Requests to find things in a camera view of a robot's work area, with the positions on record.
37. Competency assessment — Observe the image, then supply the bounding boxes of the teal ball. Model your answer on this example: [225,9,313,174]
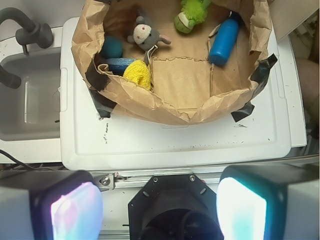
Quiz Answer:
[100,36,123,59]

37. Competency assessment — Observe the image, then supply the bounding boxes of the green plush toy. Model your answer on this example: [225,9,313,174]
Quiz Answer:
[174,0,212,34]

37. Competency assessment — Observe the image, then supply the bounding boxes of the white plastic cooler lid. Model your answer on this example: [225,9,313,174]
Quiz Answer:
[59,17,292,171]

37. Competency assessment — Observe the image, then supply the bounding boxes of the yellow knitted cloth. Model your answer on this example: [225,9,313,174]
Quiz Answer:
[123,59,151,91]

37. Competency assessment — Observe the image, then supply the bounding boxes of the grey plush donkey toy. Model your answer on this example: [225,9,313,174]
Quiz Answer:
[127,5,172,65]

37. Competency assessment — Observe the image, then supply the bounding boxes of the blue plastic bottle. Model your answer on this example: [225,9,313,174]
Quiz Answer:
[208,11,241,66]

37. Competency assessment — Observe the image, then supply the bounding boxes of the black tape strip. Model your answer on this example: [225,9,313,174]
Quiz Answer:
[85,59,111,91]
[250,53,278,99]
[89,89,117,118]
[231,101,255,123]

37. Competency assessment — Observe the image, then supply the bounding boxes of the aluminium frame rail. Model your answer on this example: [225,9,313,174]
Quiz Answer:
[91,167,224,192]

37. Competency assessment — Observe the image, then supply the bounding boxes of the dark grey faucet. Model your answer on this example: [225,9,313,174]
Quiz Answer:
[0,7,54,89]

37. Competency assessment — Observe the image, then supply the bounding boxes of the grey sink basin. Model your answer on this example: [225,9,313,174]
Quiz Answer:
[0,47,61,141]

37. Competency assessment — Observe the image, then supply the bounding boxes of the blue sponge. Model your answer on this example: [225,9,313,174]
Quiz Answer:
[105,58,135,76]

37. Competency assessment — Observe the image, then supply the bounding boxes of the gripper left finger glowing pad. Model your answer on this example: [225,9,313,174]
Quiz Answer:
[0,170,104,240]

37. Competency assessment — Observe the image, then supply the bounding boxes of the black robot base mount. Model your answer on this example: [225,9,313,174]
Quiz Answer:
[128,182,225,240]

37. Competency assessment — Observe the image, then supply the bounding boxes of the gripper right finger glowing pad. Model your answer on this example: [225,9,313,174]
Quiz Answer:
[216,164,320,240]

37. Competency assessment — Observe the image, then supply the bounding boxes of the brown paper bag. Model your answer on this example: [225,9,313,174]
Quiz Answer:
[71,0,272,126]

